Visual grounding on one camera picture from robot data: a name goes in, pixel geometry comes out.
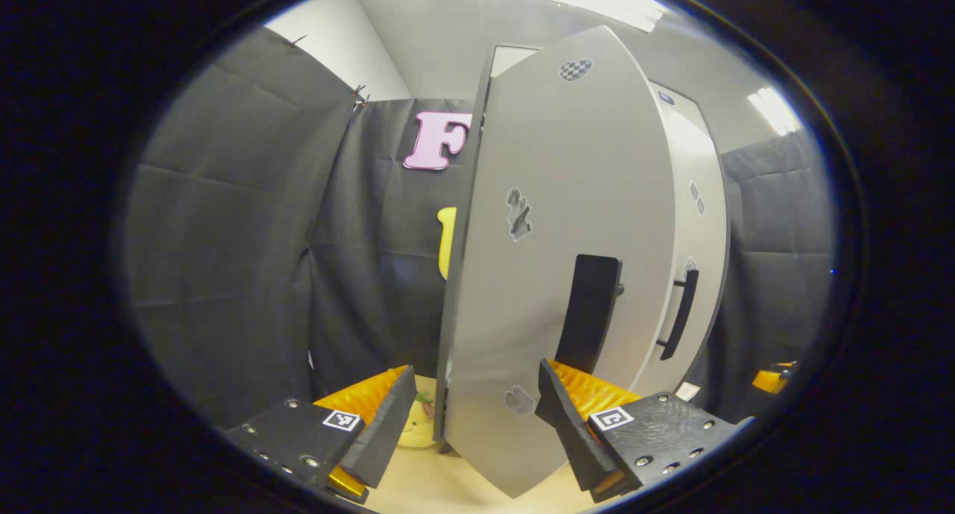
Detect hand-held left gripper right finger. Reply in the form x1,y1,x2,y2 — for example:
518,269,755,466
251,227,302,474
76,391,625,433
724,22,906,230
536,357,747,504

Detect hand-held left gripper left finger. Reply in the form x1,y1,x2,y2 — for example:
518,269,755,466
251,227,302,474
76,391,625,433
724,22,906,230
222,365,419,504

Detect white cabinet door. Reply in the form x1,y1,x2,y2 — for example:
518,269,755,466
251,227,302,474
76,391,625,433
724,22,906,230
436,25,678,500
634,115,728,395

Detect white and grey shoe cabinet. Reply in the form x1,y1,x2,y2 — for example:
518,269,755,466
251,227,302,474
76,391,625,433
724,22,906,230
436,43,728,455

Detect yellow rounded object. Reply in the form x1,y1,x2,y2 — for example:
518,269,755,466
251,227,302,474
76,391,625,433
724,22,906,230
399,395,441,449

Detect small ceiling light panel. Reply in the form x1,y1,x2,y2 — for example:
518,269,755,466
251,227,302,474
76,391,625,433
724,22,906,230
748,87,803,136

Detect black door handle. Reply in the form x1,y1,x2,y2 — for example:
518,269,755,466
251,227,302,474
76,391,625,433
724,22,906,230
657,269,700,362

